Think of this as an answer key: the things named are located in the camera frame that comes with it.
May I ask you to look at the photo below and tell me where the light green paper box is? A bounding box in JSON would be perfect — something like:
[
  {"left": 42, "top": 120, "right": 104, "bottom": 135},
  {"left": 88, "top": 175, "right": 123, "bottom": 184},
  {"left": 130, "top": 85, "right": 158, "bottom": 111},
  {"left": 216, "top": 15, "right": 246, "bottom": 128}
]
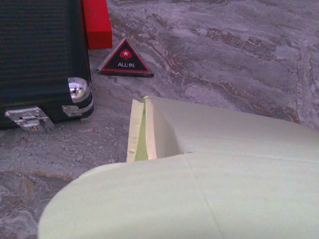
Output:
[{"left": 37, "top": 96, "right": 319, "bottom": 239}]

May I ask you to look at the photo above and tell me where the small red box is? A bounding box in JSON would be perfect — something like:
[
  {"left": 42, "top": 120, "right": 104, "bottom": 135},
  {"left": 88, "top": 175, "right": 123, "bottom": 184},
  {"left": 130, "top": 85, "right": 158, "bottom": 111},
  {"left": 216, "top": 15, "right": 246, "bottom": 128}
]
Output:
[{"left": 80, "top": 0, "right": 113, "bottom": 50}]

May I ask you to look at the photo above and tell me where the black red triangular marker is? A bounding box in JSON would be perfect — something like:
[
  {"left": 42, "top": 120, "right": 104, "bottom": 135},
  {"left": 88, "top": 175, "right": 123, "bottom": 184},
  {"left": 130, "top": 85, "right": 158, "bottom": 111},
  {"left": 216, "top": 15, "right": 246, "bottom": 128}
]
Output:
[{"left": 96, "top": 37, "right": 155, "bottom": 78}]

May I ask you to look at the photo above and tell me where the black case with metal corners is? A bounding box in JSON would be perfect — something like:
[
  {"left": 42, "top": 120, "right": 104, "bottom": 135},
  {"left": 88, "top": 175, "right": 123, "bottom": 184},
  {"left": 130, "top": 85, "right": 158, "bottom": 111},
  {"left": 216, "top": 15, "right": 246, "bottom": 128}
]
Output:
[{"left": 0, "top": 0, "right": 95, "bottom": 133}]

